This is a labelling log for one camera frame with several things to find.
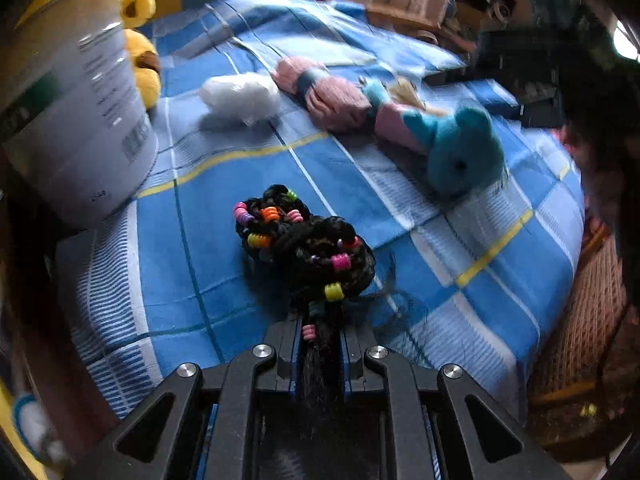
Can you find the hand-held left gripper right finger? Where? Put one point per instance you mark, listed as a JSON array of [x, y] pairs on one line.
[[352, 360]]

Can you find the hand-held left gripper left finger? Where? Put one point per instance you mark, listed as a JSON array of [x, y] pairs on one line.
[[285, 355]]

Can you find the black braided hair with beads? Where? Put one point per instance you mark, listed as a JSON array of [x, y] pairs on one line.
[[310, 250]]

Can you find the blue plush toy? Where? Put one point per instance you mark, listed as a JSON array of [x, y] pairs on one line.
[[460, 155]]

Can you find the beige mesh cloth bundle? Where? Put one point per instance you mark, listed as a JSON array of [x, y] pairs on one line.
[[410, 92]]

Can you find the pink knit glove blue cuff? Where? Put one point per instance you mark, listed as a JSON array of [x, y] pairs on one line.
[[395, 122]]

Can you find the pink knit glove blue band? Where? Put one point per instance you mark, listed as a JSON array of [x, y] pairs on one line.
[[335, 102]]

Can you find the yellow container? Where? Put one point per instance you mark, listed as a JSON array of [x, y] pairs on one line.
[[5, 420]]

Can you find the blue plaid blanket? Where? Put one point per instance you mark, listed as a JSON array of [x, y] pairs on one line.
[[200, 280]]

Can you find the rattan chair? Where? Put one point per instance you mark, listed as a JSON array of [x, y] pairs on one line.
[[570, 340]]

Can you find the yellow bear plush red shirt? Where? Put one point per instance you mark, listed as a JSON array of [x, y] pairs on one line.
[[142, 80]]

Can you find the large white tin can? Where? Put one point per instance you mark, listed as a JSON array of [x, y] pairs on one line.
[[75, 110]]

